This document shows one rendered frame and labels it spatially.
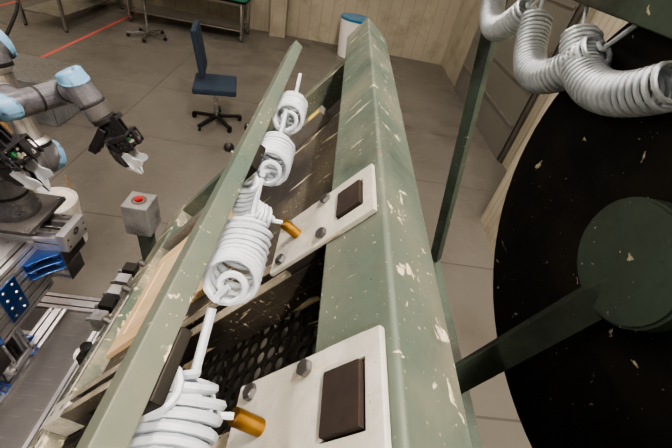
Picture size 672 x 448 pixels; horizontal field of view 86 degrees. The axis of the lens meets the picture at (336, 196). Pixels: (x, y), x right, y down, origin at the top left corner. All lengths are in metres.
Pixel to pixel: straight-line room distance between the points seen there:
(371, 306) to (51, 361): 2.14
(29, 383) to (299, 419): 2.08
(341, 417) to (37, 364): 2.17
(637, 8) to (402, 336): 0.58
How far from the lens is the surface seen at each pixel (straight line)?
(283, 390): 0.39
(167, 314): 0.28
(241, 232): 0.44
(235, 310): 0.66
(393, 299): 0.34
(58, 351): 2.41
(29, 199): 1.81
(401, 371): 0.31
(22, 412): 2.31
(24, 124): 1.74
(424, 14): 8.17
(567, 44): 0.80
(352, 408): 0.31
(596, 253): 0.68
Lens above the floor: 2.15
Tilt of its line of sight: 38 degrees down
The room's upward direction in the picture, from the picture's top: 13 degrees clockwise
